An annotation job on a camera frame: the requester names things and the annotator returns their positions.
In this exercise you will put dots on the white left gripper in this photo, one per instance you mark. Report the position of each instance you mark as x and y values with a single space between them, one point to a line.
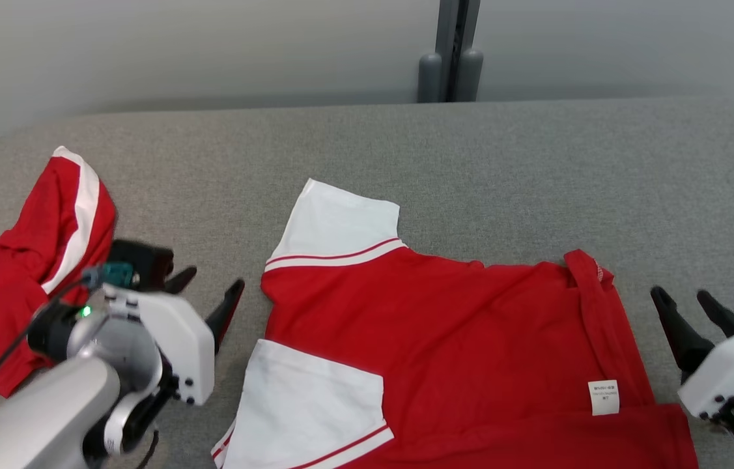
178 339

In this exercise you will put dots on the red shorts white stripe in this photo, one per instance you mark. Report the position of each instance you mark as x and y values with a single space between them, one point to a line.
8 280

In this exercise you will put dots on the red jersey shirt white sleeves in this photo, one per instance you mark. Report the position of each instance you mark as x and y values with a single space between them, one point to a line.
471 339

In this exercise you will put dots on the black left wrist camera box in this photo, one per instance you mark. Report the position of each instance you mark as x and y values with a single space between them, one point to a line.
145 260

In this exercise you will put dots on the grey partition post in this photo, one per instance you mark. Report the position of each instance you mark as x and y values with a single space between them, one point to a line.
450 58

